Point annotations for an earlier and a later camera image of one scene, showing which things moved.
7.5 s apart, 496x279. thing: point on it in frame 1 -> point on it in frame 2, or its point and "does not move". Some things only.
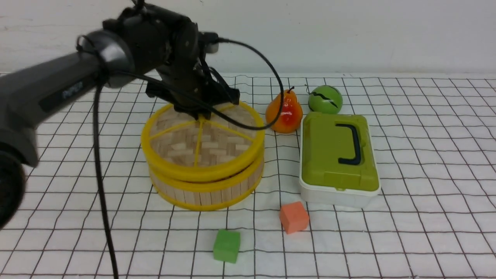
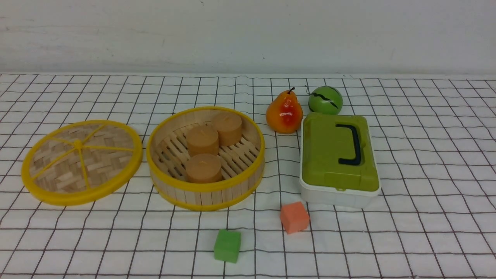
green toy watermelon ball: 325,99 does not move
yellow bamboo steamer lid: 230,144 -> 75,163
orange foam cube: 294,217 does not move
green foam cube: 226,245 does not move
